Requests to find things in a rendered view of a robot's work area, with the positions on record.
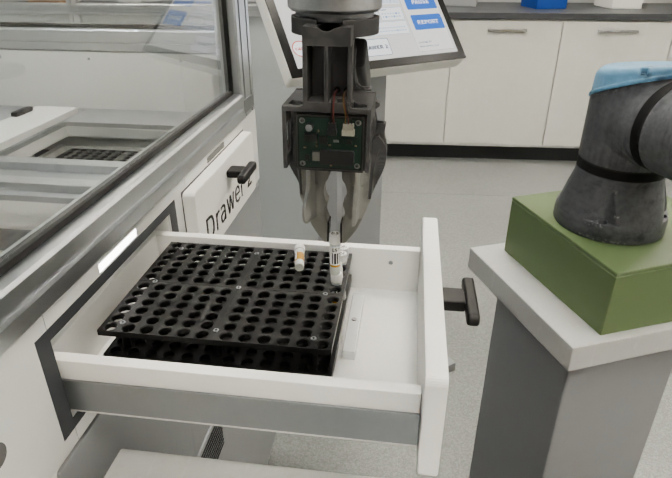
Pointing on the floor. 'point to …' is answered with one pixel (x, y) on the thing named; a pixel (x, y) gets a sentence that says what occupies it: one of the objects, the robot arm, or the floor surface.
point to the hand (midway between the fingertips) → (336, 226)
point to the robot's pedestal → (561, 384)
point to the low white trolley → (202, 468)
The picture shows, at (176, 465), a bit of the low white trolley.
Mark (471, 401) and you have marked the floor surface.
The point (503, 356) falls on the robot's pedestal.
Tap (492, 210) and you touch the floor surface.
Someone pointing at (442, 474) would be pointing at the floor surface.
